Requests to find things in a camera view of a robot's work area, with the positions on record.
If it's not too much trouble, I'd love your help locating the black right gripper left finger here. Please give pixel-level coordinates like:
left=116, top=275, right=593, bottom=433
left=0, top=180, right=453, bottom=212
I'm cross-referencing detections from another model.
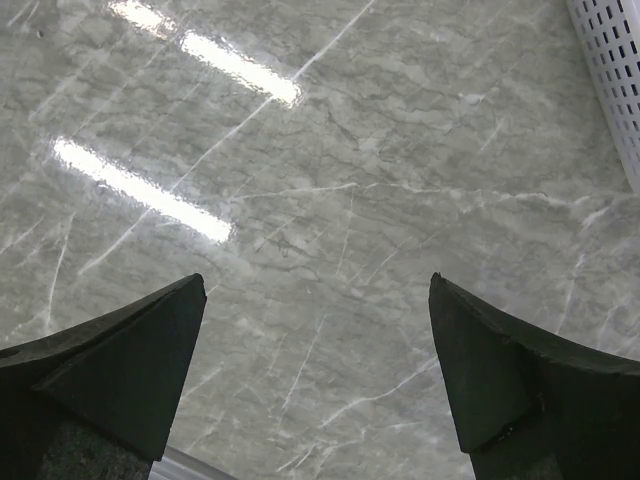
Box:
left=1, top=273, right=206, bottom=479

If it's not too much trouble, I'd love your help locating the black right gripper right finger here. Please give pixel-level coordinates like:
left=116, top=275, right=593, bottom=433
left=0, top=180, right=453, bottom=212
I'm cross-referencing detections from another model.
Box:
left=429, top=273, right=639, bottom=479

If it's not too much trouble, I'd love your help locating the white perforated plastic basket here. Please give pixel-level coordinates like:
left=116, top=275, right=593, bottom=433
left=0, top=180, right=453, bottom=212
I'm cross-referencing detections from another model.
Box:
left=566, top=0, right=640, bottom=192

